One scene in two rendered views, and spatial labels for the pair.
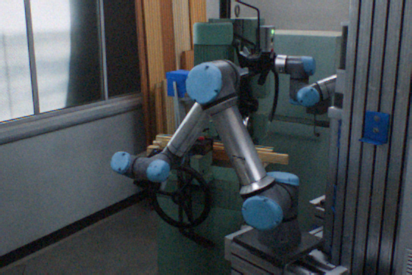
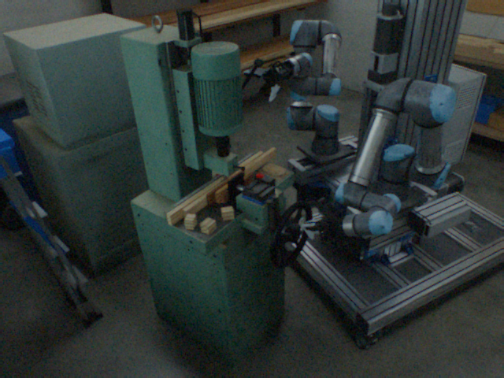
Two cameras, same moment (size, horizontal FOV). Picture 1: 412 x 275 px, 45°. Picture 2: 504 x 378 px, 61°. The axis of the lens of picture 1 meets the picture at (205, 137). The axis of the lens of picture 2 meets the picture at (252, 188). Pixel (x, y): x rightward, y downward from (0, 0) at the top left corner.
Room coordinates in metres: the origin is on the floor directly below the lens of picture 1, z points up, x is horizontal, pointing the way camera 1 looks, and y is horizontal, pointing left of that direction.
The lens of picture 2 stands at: (1.77, 1.43, 1.94)
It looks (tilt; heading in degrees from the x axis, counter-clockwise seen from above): 34 degrees down; 284
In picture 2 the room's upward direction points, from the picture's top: 2 degrees counter-clockwise
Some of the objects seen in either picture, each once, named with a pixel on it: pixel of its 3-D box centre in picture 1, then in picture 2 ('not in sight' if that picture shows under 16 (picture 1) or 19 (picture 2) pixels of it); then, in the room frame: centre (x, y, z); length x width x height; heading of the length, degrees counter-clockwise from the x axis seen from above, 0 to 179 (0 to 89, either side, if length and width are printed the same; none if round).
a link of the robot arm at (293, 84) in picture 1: (299, 91); (302, 87); (1.98, -0.38, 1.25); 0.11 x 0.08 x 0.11; 3
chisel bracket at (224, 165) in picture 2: (215, 126); (220, 162); (2.27, -0.05, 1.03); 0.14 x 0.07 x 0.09; 155
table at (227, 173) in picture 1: (200, 165); (243, 205); (2.17, 0.02, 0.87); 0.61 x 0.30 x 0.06; 65
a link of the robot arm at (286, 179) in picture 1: (279, 193); (398, 161); (1.54, -0.25, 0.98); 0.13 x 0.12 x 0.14; 154
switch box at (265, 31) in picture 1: (265, 43); not in sight; (2.49, -0.30, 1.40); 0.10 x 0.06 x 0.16; 155
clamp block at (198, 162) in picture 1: (191, 162); (260, 202); (2.09, 0.06, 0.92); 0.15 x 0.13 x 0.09; 65
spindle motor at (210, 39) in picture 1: (212, 57); (218, 89); (2.26, -0.04, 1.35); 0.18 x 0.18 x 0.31
